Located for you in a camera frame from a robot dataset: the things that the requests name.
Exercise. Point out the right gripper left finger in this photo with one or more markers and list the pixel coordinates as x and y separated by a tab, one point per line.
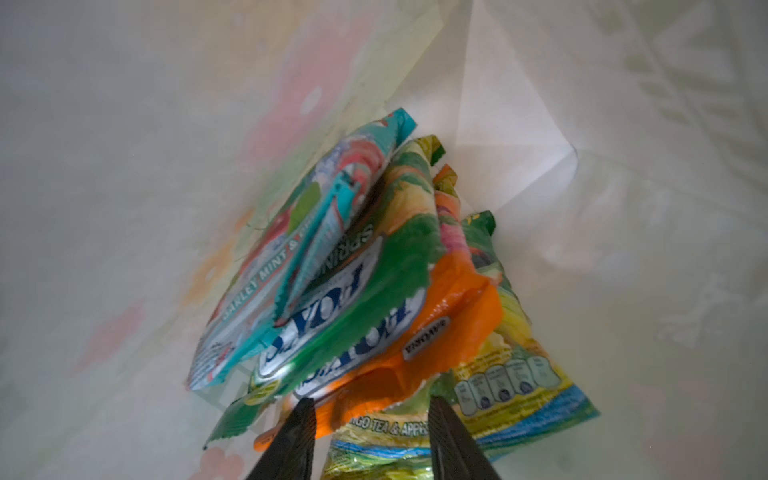
290	455

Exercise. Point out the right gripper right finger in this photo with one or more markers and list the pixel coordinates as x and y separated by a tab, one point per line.
454	453

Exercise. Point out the yellow green candy bag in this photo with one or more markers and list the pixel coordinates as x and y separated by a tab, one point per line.
511	394

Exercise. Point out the white paper bag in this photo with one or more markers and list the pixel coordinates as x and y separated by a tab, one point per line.
620	145

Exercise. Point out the orange candy bag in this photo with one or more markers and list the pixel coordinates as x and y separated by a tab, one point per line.
425	337

